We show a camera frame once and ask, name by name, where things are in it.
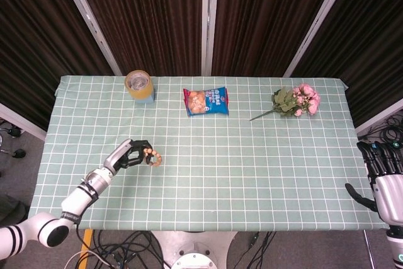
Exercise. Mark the pink artificial flower bouquet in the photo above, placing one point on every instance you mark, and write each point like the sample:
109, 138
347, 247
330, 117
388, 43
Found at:
302, 100

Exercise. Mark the blue snack bag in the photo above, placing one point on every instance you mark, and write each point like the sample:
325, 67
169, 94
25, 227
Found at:
206, 102

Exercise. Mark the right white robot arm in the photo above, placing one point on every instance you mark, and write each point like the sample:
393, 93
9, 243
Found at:
396, 250

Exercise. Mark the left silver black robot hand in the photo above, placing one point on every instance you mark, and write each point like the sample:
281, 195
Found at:
118, 155

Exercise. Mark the yellowish packing tape roll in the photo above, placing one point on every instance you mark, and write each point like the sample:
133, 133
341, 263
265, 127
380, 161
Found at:
142, 93

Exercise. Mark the green checked tablecloth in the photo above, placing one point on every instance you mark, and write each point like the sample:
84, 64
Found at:
220, 171

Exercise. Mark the slanted aluminium partition post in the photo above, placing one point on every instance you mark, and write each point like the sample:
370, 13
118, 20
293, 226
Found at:
318, 23
91, 26

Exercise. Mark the black chair base casters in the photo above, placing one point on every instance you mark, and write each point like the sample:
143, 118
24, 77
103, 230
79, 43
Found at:
18, 153

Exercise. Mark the black box with green lights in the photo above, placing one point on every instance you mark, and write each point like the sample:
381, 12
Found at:
399, 146

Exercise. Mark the low aluminium partition rail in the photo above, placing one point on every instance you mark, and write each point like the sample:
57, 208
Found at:
381, 116
22, 122

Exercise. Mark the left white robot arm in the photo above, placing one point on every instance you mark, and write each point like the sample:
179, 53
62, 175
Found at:
75, 199

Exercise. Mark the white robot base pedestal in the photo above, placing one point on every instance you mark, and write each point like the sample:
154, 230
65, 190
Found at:
192, 247

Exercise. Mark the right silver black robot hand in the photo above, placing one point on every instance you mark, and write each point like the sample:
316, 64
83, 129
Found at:
388, 196

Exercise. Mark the upright aluminium partition post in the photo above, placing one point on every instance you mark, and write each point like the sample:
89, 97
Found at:
209, 20

